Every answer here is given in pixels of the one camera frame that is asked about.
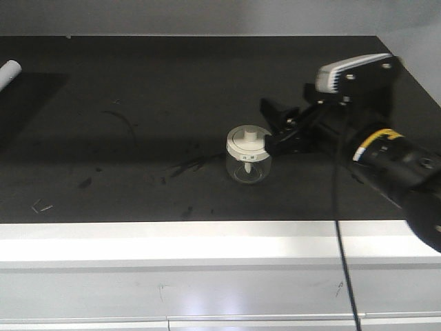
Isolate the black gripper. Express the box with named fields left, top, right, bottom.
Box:
left=260, top=83, right=379, bottom=155

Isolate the glass jar with white lid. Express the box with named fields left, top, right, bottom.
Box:
left=226, top=125, right=272, bottom=184

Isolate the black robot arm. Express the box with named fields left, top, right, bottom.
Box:
left=260, top=83, right=440, bottom=251

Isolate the white cabinet front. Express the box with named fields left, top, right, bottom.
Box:
left=0, top=220, right=441, bottom=331

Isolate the white tube at left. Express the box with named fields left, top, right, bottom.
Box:
left=0, top=60, right=22, bottom=91

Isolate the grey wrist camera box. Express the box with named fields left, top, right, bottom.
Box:
left=314, top=53, right=402, bottom=103

